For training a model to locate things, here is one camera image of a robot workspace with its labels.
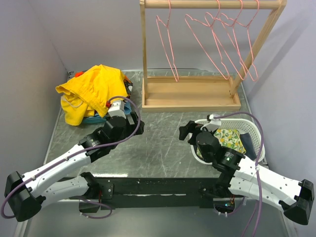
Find dark navy cloth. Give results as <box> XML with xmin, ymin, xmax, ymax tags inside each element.
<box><xmin>240</xmin><ymin>133</ymin><xmax>257</xmax><ymax>160</ymax></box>

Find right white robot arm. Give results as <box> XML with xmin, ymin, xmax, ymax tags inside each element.
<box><xmin>179</xmin><ymin>120</ymin><xmax>315</xmax><ymax>225</ymax></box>

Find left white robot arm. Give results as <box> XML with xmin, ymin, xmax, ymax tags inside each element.
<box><xmin>0</xmin><ymin>112</ymin><xmax>144</xmax><ymax>222</ymax></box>

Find camouflage patterned shorts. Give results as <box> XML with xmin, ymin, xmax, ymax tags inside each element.
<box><xmin>123</xmin><ymin>76</ymin><xmax>133</xmax><ymax>98</ymax></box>

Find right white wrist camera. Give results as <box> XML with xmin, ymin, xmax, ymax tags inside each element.
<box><xmin>201</xmin><ymin>114</ymin><xmax>221</xmax><ymax>131</ymax></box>

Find pink wire hanger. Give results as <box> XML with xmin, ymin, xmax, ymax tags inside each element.
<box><xmin>204</xmin><ymin>0</ymin><xmax>246</xmax><ymax>76</ymax></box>
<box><xmin>156</xmin><ymin>0</ymin><xmax>179</xmax><ymax>82</ymax></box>
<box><xmin>184</xmin><ymin>0</ymin><xmax>230</xmax><ymax>80</ymax></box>
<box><xmin>219</xmin><ymin>0</ymin><xmax>260</xmax><ymax>82</ymax></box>

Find yellow shorts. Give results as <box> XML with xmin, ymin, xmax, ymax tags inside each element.
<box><xmin>56</xmin><ymin>65</ymin><xmax>128</xmax><ymax>126</ymax></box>

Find wooden clothes rack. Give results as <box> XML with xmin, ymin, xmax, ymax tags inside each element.
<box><xmin>139</xmin><ymin>0</ymin><xmax>286</xmax><ymax>112</ymax></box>

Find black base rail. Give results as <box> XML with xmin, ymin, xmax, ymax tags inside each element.
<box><xmin>83</xmin><ymin>177</ymin><xmax>234</xmax><ymax>209</ymax></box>

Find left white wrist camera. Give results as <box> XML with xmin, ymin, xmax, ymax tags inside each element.
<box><xmin>108</xmin><ymin>100</ymin><xmax>126</xmax><ymax>119</ymax></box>

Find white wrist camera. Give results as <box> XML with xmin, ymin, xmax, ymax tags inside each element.
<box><xmin>201</xmin><ymin>114</ymin><xmax>221</xmax><ymax>131</ymax></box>
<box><xmin>108</xmin><ymin>100</ymin><xmax>126</xmax><ymax>119</ymax></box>

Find orange red garment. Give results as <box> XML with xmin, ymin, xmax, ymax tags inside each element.
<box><xmin>75</xmin><ymin>71</ymin><xmax>84</xmax><ymax>78</ymax></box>

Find lemon print cloth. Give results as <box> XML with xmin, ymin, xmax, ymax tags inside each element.
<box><xmin>214</xmin><ymin>129</ymin><xmax>246</xmax><ymax>154</ymax></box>

